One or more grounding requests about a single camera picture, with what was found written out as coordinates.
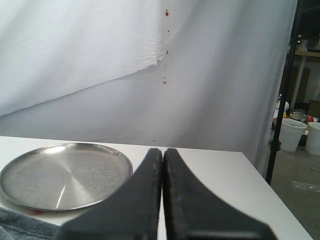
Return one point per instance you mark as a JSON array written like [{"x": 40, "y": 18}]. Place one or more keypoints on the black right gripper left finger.
[{"x": 130, "y": 213}]

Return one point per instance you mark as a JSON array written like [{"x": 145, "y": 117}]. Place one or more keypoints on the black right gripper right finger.
[{"x": 193, "y": 212}]

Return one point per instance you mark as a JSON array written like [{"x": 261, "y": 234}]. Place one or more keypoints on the grey fleece cloth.
[{"x": 16, "y": 226}]

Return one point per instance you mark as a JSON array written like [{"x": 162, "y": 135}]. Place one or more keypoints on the round steel plate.
[{"x": 65, "y": 176}]

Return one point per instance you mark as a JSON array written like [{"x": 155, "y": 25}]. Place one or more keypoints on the black stand pole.
[{"x": 276, "y": 143}]

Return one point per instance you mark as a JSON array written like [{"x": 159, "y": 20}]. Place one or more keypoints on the white plastic bucket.
[
  {"x": 290, "y": 134},
  {"x": 313, "y": 138}
]

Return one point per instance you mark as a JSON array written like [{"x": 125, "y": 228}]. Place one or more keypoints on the white backdrop sheet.
[{"x": 201, "y": 74}]

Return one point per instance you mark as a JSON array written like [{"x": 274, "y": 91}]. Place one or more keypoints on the steel bowl in background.
[{"x": 299, "y": 115}]

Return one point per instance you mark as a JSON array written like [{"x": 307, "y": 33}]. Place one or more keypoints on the wooden shelf unit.
[{"x": 304, "y": 80}]

